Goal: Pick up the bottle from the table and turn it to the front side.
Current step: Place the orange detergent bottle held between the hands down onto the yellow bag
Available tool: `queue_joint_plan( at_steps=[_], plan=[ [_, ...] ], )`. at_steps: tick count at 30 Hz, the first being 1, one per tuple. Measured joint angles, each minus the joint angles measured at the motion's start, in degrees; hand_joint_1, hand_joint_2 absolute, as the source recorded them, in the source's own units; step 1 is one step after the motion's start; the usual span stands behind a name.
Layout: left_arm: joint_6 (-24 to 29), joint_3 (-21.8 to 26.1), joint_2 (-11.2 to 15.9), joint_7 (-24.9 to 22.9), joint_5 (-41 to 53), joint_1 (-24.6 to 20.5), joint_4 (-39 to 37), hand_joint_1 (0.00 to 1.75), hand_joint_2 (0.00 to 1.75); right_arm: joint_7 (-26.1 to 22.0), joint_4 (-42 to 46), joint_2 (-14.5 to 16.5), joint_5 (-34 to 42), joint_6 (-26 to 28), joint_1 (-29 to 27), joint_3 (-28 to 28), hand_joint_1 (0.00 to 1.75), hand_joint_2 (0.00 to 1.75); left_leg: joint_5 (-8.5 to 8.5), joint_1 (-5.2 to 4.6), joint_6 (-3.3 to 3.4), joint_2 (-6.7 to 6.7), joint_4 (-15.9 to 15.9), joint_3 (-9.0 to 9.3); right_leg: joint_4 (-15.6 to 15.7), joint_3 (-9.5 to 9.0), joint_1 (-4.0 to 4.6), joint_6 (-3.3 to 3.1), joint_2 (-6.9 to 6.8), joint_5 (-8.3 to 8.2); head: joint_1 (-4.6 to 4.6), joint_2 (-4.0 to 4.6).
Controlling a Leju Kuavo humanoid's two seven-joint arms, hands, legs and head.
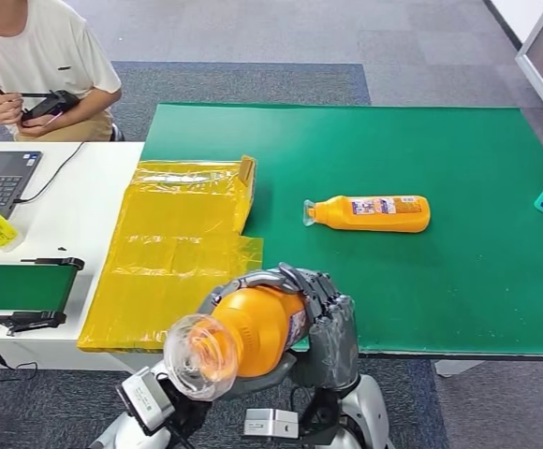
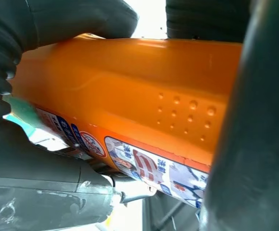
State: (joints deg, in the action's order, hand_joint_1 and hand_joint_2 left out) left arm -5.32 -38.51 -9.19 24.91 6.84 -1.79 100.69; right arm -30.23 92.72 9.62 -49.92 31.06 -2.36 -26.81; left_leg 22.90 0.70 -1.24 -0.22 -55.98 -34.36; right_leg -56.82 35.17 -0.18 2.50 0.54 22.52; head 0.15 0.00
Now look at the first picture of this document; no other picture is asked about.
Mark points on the yellow plastic wrapped board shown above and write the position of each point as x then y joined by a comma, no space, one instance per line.
169,223

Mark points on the green table mat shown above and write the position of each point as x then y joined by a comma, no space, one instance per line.
393,149

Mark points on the dark grey laptop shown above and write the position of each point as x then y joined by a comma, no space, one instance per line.
0,178

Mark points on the black remote controller with antennas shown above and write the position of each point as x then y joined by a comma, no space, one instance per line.
54,102

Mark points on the grey table foot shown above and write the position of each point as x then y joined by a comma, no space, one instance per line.
459,367

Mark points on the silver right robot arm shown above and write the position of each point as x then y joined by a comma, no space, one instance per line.
370,409

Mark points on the black chair base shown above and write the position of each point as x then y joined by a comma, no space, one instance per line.
116,132

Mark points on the small green belt conveyor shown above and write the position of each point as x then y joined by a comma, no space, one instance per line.
18,286

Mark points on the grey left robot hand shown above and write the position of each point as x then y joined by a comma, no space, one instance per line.
234,284

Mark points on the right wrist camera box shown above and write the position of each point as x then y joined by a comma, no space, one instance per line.
271,424

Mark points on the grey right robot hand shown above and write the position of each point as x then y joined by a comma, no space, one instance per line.
332,347

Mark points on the person's left hand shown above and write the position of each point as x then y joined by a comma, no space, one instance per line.
37,127

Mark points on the person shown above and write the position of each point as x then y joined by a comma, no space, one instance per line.
37,43

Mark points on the orange bottle with clear cap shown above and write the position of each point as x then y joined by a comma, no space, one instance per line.
257,328
337,215

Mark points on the person's right hand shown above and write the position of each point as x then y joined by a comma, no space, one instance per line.
0,108

